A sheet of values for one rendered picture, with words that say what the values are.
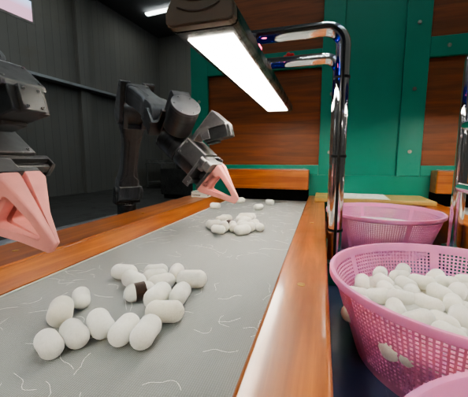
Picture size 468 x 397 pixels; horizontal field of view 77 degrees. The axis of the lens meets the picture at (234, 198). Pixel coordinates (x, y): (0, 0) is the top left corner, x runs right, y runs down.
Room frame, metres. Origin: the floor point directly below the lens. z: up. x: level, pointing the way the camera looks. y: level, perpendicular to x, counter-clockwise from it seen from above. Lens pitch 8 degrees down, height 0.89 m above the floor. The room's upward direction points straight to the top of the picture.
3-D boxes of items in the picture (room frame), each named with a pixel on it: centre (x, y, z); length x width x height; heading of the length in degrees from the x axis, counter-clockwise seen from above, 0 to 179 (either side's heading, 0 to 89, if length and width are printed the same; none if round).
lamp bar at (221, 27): (0.64, -0.05, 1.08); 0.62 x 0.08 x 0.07; 163
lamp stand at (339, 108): (0.61, -0.13, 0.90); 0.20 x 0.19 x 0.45; 163
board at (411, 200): (0.93, -0.43, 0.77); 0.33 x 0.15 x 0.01; 73
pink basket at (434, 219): (0.72, -0.37, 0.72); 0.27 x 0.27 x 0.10
